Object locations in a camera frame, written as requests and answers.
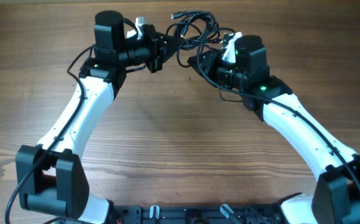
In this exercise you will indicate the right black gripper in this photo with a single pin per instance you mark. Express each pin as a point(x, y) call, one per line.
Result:
point(207, 69)

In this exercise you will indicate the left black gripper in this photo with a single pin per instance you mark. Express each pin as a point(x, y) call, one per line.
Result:
point(162, 46)

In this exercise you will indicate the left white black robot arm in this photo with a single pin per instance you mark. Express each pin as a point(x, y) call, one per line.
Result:
point(50, 176)

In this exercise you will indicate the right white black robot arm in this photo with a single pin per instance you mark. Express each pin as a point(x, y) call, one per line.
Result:
point(240, 67)

